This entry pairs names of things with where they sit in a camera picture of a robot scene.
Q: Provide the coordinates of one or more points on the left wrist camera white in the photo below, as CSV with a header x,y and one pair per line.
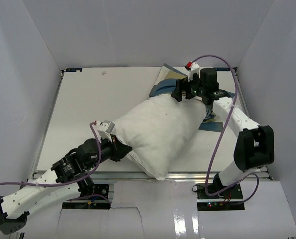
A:
x,y
105,129

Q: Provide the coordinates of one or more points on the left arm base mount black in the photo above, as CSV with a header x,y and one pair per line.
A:
x,y
91,192

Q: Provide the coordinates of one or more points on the white pillow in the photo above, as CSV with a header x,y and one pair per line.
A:
x,y
157,130

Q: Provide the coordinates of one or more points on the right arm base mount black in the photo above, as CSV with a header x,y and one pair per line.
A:
x,y
231,195

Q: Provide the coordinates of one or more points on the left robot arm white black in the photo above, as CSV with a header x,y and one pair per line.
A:
x,y
67,179

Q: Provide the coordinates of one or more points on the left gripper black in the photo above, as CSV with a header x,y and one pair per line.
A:
x,y
120,150

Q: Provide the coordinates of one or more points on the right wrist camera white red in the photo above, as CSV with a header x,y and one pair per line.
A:
x,y
192,67

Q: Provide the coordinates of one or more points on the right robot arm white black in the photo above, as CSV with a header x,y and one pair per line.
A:
x,y
255,143

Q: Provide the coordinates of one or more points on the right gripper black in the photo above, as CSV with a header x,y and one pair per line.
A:
x,y
183,84

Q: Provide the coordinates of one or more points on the blue label left corner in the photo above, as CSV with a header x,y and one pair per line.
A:
x,y
73,70

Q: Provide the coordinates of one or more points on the blue label corner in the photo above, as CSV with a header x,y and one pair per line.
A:
x,y
222,69
73,70

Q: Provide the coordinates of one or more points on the blue label right corner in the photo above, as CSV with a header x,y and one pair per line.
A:
x,y
222,69

